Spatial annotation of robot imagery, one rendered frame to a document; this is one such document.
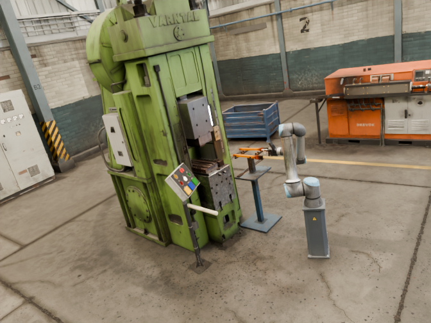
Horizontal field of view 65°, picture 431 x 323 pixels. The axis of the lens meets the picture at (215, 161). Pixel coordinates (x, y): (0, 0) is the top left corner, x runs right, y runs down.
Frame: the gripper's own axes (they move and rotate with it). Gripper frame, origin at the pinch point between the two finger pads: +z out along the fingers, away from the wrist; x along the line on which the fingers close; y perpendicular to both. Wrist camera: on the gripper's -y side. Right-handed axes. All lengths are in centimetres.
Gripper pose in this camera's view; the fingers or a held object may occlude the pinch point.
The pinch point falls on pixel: (262, 149)
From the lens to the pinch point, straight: 398.0
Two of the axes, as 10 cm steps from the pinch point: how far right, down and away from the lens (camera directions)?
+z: -7.7, -0.7, 6.3
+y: 1.9, 9.2, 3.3
